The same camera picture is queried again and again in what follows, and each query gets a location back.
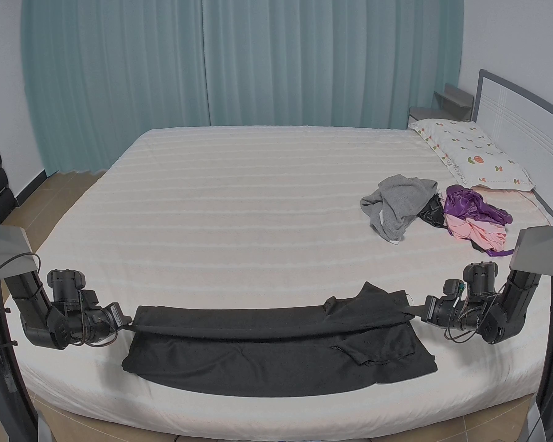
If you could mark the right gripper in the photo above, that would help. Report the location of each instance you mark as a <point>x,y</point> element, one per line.
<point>442,313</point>

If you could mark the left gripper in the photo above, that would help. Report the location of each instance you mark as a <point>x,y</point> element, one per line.
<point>113,322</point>

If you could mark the black T-shirt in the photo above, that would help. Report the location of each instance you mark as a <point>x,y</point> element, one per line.
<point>258,357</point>

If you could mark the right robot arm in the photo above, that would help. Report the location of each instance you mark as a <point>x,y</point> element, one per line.
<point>511,302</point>

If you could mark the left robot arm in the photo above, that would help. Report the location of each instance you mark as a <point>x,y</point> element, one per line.
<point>32,311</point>

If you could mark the bed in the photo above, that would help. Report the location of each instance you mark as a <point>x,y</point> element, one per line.
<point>258,200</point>

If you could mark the pink garment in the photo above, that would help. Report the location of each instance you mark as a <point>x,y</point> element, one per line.
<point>474,233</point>

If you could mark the black shiny garment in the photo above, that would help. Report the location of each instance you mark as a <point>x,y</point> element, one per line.
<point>432,212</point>

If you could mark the purple garment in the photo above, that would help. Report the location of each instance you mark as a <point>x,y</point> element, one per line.
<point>463,203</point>

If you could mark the grey garment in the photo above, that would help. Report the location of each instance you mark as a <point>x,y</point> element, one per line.
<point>398,200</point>

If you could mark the white printed pillow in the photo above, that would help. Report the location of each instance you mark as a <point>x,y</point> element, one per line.
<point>479,154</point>

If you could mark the grey bedside table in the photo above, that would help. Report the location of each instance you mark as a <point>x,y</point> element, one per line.
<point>456,97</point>

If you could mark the blue-green curtain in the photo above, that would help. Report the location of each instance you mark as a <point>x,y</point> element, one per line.
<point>120,62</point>
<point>327,49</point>

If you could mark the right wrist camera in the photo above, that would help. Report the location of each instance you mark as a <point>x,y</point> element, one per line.
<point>454,289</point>

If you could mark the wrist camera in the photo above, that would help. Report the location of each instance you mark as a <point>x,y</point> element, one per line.
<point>454,289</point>
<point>88,299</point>

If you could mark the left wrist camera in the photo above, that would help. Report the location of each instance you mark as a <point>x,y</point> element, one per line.
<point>88,299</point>

